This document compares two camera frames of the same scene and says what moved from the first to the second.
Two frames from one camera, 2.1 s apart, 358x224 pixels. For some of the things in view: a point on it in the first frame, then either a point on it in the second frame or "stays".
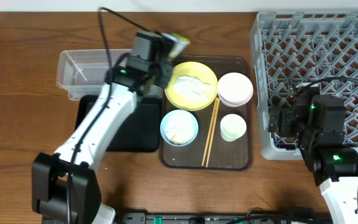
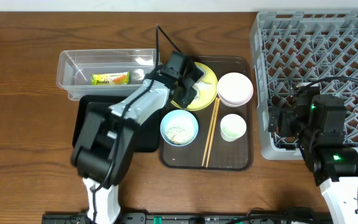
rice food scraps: [178, 136] stays
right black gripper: [288, 116] stays
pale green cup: [232, 127] stays
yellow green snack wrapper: [181, 43] → [110, 78]
